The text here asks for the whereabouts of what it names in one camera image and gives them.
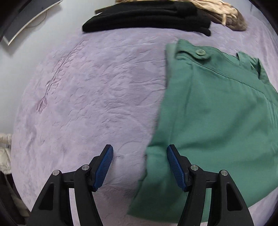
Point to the curved monitor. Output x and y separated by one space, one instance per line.
23 19

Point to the green button-up jacket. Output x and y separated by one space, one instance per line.
217 119

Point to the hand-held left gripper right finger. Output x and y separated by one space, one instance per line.
176 169

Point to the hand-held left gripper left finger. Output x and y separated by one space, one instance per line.
103 169

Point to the beige crumpled cloth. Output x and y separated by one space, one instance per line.
215 7

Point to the brown furry cloth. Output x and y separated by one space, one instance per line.
237 21

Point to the cream puffer jacket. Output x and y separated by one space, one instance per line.
4 156

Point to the black folded clothes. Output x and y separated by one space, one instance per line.
147 17

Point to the purple plush blanket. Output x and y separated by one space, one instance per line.
86 97

